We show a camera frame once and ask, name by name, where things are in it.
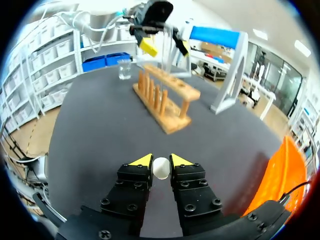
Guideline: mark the white stand with blue panel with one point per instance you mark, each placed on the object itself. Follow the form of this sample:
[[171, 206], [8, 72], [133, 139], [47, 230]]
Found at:
[[233, 72]]

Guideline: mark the white conical stopper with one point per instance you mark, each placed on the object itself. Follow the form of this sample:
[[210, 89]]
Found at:
[[161, 169]]

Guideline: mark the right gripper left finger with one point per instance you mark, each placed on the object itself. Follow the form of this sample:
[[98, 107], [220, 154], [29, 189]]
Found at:
[[130, 190]]

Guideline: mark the clear glass test tube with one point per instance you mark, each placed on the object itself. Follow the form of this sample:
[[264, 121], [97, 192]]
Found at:
[[167, 50]]

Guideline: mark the clear glass beaker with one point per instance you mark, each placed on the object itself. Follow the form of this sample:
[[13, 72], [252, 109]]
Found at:
[[124, 71]]

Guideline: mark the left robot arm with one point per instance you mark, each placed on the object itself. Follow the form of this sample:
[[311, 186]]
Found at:
[[102, 26]]

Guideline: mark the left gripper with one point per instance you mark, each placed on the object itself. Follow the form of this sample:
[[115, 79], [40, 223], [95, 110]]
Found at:
[[157, 12]]

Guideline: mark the wooden test tube rack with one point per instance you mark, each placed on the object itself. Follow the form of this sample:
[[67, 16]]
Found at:
[[172, 113]]

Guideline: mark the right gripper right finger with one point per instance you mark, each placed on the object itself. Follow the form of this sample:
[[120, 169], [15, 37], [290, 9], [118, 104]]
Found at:
[[195, 192]]

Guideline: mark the orange plastic bin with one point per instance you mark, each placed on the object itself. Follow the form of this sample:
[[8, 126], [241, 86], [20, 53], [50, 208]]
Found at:
[[282, 175]]

